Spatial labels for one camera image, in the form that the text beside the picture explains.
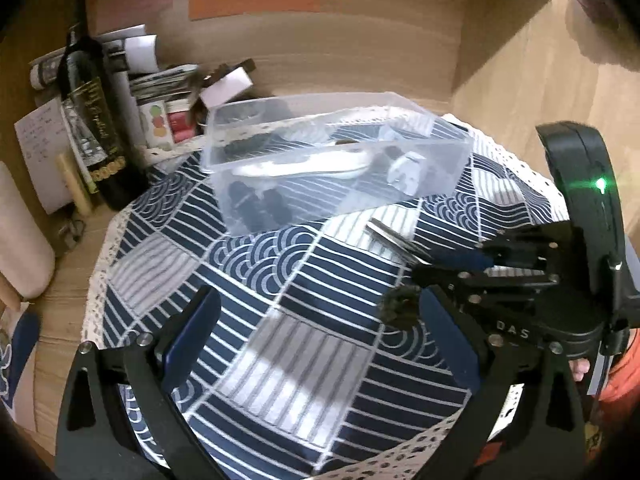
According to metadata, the metal corkscrew opener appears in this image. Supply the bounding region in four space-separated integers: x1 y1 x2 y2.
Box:
366 218 432 266

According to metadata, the small white box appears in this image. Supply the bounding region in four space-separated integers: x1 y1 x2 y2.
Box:
386 152 426 196

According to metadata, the white curved handle tool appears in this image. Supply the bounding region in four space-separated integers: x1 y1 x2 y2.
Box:
231 148 374 179

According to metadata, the person's hand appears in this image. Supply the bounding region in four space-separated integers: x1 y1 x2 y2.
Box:
568 358 590 382

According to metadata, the blue patterned table mat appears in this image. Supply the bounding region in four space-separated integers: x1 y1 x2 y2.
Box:
82 130 567 479

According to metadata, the pink cylindrical mug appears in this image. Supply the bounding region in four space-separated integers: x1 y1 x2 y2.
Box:
1 162 55 300

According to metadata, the clear plastic storage box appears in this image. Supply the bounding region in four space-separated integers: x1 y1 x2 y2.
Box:
201 92 473 236

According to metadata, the white card box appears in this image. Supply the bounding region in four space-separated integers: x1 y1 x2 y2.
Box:
198 67 253 110

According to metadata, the white handwritten note paper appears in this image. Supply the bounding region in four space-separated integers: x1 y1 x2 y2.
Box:
14 98 73 214

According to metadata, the stack of books and papers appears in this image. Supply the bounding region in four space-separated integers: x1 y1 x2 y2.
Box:
28 23 260 154

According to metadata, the dark wine bottle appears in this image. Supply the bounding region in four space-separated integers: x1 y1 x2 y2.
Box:
55 0 149 210

